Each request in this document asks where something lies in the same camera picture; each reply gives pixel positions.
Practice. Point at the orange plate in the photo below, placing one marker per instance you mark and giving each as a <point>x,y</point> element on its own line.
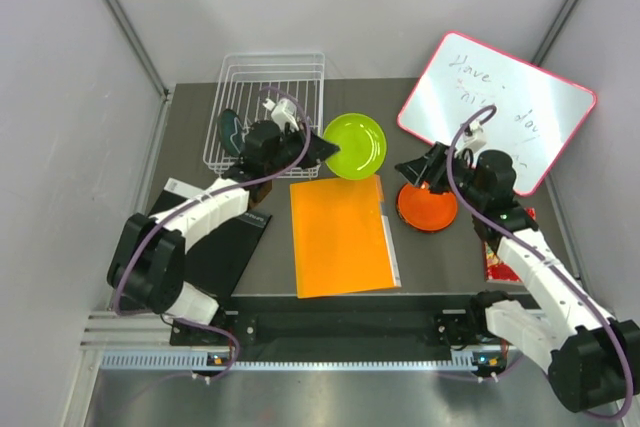
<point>425,211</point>

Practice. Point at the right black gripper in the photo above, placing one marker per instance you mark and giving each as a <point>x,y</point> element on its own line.
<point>430,169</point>

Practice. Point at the dark teal ceramic plate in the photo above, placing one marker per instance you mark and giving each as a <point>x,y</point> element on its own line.
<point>231,132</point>

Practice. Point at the orange folder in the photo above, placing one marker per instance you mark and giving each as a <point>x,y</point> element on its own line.
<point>342,238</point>

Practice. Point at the black notebook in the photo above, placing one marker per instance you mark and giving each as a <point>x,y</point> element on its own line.
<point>214,264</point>

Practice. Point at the white wire dish rack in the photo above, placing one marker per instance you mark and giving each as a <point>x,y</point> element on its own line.
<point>245,81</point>

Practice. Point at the pink framed whiteboard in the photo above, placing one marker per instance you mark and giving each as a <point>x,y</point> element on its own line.
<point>537,112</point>

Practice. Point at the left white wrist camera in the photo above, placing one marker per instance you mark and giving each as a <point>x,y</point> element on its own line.
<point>282,113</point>

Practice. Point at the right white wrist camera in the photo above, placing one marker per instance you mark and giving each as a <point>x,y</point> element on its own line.
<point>474,137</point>

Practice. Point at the red patterned book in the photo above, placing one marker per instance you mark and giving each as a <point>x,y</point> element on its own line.
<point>495,269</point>

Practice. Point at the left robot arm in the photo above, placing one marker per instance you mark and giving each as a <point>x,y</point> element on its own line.
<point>236,191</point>

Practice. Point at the grey slotted cable duct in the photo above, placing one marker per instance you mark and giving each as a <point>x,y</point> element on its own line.
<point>211,361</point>

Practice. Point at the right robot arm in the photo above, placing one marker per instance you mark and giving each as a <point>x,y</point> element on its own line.
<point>589,357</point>

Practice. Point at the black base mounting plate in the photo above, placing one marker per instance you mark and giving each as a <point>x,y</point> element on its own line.
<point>431,319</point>

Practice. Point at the lime green plate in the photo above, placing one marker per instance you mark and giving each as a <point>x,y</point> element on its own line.
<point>362,146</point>

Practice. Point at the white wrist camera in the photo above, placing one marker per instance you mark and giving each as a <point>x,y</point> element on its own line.
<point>474,137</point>
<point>282,113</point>

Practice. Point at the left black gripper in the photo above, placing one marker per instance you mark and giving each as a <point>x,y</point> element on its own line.
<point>319,149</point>

